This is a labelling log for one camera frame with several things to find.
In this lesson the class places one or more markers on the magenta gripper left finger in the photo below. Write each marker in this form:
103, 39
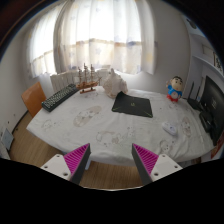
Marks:
70, 166

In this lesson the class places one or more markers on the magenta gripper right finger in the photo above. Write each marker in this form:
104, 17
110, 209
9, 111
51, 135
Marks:
152, 167

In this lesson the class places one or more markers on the white computer mouse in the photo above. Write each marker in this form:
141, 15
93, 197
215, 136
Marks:
169, 128

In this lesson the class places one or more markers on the black mouse pad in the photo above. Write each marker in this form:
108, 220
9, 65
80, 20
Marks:
132, 105

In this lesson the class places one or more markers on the black keyboard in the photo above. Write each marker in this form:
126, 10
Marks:
59, 97

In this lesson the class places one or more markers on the orange wooden chair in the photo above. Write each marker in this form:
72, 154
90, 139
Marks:
33, 98

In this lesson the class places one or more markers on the black computer monitor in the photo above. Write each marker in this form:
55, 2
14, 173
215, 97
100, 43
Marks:
212, 114

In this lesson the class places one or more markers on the black wifi router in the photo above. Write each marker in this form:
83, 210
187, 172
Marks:
194, 102

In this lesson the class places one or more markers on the wooden model sailing ship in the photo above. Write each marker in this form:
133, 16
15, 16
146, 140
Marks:
87, 79

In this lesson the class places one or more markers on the cartoon boy figurine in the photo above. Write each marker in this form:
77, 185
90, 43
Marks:
175, 86

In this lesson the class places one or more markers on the large white conch shell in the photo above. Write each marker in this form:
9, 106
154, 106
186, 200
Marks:
114, 84

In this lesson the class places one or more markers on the white sheer curtain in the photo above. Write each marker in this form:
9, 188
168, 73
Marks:
118, 34

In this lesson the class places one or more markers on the white wall shelf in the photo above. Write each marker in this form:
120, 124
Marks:
202, 61

